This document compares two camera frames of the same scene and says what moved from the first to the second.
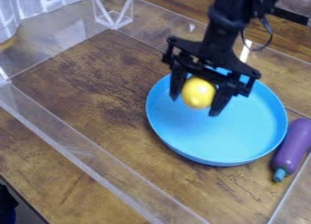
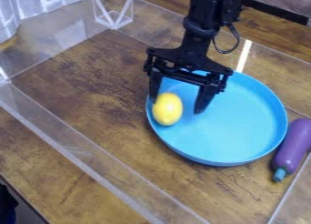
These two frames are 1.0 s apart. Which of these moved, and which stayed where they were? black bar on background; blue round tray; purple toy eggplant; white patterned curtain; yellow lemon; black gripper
Moved: black gripper; yellow lemon
Stayed: black bar on background; purple toy eggplant; blue round tray; white patterned curtain
